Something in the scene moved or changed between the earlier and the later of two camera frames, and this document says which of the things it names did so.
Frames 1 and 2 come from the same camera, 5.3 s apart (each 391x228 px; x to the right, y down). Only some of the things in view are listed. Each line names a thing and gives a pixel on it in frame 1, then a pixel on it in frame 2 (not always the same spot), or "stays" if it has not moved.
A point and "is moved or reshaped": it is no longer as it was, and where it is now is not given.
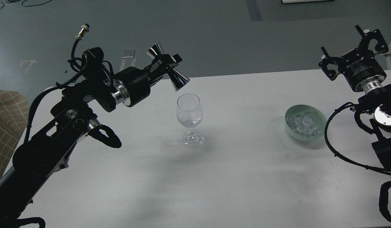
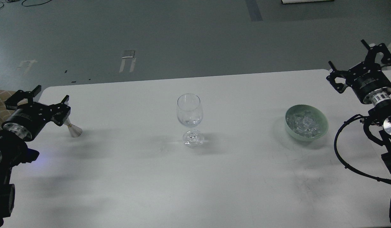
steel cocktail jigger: (178, 80) is moved or reshaped
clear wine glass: (189, 113) stays
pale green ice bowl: (305, 123) stays
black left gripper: (133, 84) → (24, 121)
